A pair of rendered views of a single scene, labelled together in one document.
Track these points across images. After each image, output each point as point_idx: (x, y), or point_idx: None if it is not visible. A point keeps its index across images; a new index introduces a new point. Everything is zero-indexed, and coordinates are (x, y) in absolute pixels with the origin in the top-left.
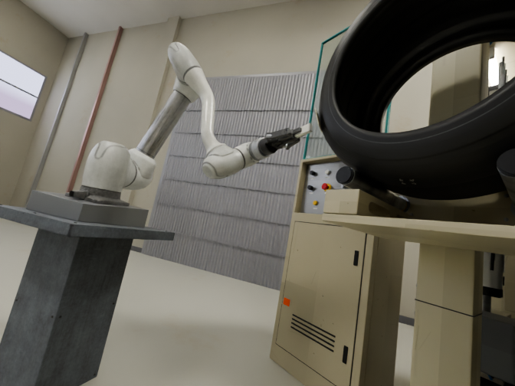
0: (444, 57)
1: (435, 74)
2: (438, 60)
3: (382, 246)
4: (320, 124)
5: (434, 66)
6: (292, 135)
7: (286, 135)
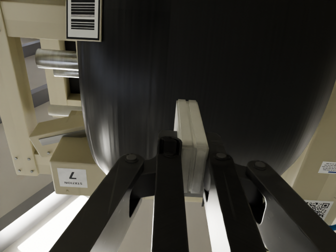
0: (288, 169)
1: (300, 155)
2: (291, 172)
3: None
4: (102, 7)
5: (296, 171)
6: (160, 144)
7: (129, 169)
